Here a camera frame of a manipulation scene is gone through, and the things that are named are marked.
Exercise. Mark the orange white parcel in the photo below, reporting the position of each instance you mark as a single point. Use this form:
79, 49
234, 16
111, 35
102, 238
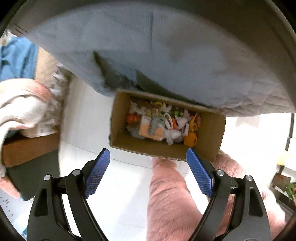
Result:
149, 130

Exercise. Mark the cardboard trash box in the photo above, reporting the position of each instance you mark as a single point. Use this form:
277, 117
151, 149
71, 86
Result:
186, 126

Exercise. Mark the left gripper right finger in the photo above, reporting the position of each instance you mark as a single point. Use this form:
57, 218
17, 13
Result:
248, 220

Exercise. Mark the pink fluffy garment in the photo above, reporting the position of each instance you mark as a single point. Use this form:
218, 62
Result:
31, 107

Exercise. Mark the grey quilted jacket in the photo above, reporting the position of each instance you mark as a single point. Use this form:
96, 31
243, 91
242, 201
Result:
236, 56

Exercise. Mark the pink fluffy trouser legs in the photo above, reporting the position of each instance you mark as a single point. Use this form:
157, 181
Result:
172, 213

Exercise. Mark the blue cloth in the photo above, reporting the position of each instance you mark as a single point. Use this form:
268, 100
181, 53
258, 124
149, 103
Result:
18, 59

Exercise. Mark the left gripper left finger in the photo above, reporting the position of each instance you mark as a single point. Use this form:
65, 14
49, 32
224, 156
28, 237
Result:
48, 220

